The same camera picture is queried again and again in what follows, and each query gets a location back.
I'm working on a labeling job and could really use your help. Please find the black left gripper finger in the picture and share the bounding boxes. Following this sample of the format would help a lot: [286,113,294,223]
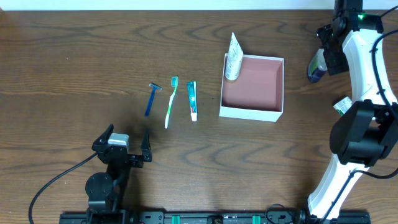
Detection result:
[93,124,114,147]
[141,130,151,156]

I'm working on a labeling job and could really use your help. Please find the clear pump bottle dark liquid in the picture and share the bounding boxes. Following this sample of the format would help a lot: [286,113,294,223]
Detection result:
[308,49,327,83]

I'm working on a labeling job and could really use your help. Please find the blue disposable razor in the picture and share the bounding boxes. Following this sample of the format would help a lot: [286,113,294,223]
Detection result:
[144,83,162,117]

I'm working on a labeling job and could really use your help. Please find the white green soap packet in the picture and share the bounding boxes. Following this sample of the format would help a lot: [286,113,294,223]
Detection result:
[333,96,353,116]

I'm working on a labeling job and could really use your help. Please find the green and white toothbrush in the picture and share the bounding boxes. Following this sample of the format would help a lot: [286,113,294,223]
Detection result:
[164,76,179,129]

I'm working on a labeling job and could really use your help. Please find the teal toothpaste tube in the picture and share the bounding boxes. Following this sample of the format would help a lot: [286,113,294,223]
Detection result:
[187,82,198,121]

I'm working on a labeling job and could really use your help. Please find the white cream tube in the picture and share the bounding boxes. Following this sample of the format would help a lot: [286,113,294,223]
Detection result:
[224,32,244,82]

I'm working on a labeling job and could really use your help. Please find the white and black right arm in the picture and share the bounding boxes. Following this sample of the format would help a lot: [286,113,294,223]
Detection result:
[294,0,397,223]

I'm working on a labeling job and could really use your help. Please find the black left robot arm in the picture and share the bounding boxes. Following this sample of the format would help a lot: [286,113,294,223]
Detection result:
[85,124,152,224]

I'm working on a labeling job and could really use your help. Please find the white box with pink interior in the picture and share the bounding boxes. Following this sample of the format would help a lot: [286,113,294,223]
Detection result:
[219,55,284,123]

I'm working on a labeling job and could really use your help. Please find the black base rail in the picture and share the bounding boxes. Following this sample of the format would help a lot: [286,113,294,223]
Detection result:
[58,210,373,224]

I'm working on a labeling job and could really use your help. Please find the black left cable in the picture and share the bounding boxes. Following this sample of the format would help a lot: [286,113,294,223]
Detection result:
[28,151,99,224]

